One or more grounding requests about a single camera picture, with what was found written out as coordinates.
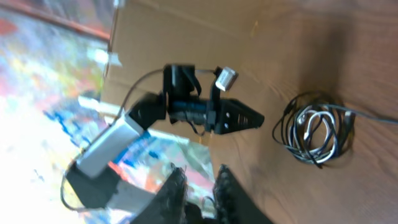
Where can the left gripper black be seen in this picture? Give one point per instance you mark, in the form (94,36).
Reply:
(228,116)

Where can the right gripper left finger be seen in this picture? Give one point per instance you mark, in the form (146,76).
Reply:
(168,205)

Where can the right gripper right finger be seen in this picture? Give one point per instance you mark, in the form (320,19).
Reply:
(233,205)

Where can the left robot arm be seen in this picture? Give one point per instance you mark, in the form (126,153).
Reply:
(98,186)

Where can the brown cardboard panel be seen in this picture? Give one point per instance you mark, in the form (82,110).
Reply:
(260,39)

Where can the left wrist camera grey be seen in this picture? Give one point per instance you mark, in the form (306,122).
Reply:
(226,79)

